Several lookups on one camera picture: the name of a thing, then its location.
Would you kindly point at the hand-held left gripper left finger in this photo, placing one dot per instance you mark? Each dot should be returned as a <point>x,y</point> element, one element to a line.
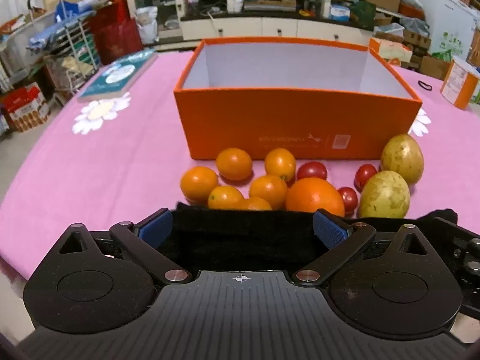
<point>157,229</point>

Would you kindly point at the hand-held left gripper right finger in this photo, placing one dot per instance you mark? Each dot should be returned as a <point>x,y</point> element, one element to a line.
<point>332,232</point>

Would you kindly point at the red cherry tomato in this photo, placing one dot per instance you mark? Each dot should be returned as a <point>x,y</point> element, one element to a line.
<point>348,198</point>
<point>365,176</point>
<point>312,170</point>

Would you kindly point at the large orange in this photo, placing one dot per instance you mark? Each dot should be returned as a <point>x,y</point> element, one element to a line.
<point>313,195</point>

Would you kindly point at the small orange kumquat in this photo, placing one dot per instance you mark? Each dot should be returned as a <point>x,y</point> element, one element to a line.
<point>268,191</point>
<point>225,197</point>
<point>280,164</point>
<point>255,204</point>
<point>234,164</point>
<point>198,184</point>

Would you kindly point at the yellow-green passion fruit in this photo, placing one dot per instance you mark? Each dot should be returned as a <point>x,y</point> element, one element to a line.
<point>402,158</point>
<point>384,195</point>

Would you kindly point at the orange cardboard box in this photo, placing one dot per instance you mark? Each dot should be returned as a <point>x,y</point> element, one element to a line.
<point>292,120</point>

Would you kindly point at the pink flowered tablecloth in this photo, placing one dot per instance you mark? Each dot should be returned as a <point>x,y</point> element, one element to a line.
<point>131,157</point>

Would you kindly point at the black fuzzy cloth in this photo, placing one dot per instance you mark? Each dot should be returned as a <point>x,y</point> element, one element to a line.
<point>240,240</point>

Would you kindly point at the teal book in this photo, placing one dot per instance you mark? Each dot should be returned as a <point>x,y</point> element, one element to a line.
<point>120,75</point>

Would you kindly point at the red and white carton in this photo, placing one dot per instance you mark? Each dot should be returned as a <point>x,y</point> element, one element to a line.
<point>26,107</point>

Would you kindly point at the orange white fruit box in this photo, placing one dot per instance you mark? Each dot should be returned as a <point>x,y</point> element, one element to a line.
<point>390,50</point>

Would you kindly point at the red paper bag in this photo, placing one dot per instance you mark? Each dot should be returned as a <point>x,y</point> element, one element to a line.
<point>108,11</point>
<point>120,41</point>

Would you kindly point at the green printed cardboard box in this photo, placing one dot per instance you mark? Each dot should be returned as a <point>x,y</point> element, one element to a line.
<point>434,67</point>

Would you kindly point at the white plastic bag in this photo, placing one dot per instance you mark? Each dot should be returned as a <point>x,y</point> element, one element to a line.
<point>147,24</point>

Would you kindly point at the white low media cabinet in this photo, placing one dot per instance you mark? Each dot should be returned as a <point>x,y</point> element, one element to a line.
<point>240,28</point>

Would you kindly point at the dark green paper bag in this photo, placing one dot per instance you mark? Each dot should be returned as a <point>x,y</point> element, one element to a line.
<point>363,15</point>

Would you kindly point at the blue and white tissue box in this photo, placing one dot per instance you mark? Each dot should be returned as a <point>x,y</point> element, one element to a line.
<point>340,12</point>

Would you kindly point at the white glass-door cabinet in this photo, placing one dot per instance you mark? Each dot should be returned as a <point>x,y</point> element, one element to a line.
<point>153,0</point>

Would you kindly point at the blue and white fabric bundle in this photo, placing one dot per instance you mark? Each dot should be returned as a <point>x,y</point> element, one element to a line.
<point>67,11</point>

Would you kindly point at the white jar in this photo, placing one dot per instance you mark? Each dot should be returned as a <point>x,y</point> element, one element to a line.
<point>234,3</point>

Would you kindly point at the white refrigerator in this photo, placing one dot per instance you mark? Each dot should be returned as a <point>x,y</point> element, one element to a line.
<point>442,11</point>

